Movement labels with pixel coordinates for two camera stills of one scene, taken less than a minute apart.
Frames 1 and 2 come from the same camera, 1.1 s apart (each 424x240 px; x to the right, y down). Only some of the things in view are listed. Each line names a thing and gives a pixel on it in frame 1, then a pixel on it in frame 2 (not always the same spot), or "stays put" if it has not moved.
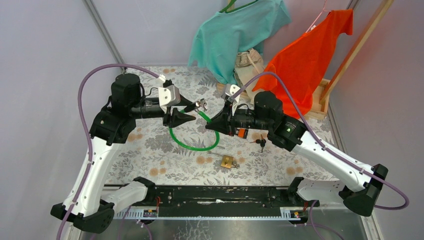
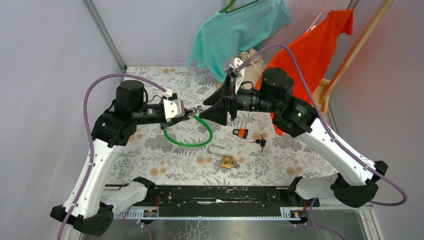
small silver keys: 235,164 stays put
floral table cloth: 192,154 stays put
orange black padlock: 242,133 stays put
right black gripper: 224,122 -> 217,113
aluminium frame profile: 111,45 stays put
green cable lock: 192,107 -> 191,145
